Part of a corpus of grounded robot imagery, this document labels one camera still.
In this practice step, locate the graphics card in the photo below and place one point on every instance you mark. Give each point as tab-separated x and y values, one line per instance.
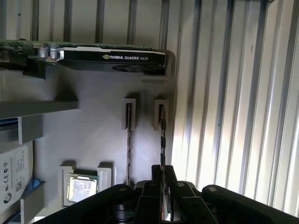
116	58

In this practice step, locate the grey parts rack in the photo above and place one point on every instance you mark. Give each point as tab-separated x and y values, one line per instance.
93	140

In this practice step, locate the silver CPU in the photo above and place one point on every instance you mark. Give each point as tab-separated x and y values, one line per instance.
81	189

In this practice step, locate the hard disk in blue carrier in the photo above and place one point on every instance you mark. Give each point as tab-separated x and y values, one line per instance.
14	168

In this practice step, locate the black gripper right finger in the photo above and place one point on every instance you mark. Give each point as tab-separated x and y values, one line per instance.
194	205

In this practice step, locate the blue RAM stick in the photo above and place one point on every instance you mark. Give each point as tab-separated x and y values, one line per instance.
163	140
128	149

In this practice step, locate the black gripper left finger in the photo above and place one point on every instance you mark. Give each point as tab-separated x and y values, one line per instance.
149	205

